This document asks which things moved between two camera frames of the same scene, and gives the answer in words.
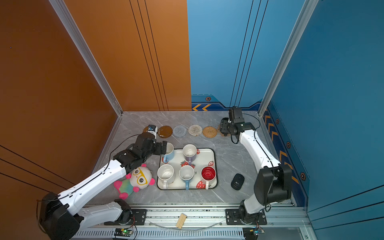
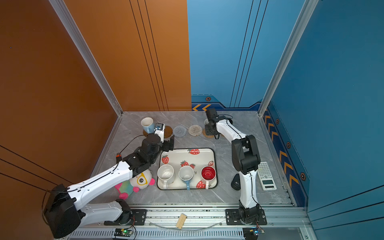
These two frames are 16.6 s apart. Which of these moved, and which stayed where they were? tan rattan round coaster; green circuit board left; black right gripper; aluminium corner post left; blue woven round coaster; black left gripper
Moved: black right gripper; black left gripper
Stayed: aluminium corner post left; blue woven round coaster; green circuit board left; tan rattan round coaster
